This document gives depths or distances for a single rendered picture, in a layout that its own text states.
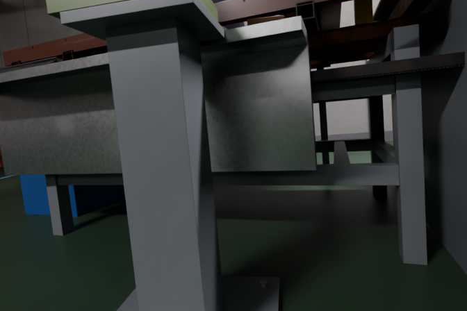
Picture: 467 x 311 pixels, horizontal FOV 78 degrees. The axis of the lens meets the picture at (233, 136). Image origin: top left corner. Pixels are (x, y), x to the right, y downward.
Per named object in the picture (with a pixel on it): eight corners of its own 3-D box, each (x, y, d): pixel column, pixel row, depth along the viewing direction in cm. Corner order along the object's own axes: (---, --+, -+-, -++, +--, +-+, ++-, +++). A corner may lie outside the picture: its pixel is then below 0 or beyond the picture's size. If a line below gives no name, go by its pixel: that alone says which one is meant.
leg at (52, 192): (64, 229, 137) (45, 87, 132) (74, 230, 135) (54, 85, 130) (53, 234, 132) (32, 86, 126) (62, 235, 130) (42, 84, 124)
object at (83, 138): (14, 173, 128) (2, 94, 126) (317, 167, 85) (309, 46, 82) (4, 175, 125) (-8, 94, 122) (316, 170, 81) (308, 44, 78)
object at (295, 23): (2, 94, 126) (1, 87, 125) (309, 46, 82) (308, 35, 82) (-56, 92, 107) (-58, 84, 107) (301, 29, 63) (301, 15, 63)
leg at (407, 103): (399, 253, 90) (389, 32, 85) (421, 255, 88) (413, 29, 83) (403, 263, 84) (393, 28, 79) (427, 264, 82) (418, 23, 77)
